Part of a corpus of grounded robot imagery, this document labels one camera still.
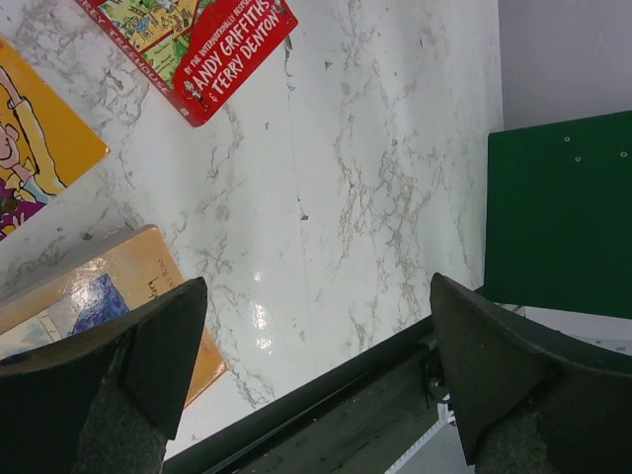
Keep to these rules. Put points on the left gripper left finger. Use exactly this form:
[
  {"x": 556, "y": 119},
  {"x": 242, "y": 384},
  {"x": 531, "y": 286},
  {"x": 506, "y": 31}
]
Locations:
[{"x": 106, "y": 400}]

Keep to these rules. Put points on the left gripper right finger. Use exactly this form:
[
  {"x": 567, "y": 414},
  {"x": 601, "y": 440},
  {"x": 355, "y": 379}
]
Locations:
[{"x": 527, "y": 398}]

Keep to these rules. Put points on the orange Charlie book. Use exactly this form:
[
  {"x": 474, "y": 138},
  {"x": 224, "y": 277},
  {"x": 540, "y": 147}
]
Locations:
[{"x": 132, "y": 269}]

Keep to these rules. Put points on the green lever arch file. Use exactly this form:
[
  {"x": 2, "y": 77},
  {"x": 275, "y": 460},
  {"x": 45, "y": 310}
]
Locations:
[{"x": 558, "y": 224}]

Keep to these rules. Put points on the Roald Dahl yellow purple book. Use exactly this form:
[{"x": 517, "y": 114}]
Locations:
[{"x": 45, "y": 146}]

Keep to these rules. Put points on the red Treehouse book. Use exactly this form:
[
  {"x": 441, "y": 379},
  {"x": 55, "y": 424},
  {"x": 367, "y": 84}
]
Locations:
[{"x": 196, "y": 53}]

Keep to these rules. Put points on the white slotted cable duct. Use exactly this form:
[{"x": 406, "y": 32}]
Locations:
[{"x": 445, "y": 419}]

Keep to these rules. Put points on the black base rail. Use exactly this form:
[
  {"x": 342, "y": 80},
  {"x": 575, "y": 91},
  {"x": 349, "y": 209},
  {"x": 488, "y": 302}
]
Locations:
[{"x": 360, "y": 416}]

